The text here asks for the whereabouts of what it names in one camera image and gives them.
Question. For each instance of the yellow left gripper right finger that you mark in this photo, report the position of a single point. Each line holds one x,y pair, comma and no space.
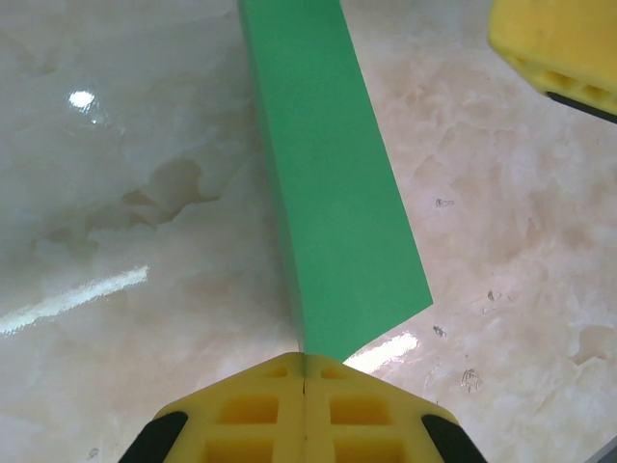
361,410

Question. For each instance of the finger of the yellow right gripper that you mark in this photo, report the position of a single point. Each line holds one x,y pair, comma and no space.
554,38

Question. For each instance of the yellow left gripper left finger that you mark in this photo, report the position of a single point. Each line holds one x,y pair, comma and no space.
250,410

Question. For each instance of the green paper sheet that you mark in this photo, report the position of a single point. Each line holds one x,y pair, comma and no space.
332,193

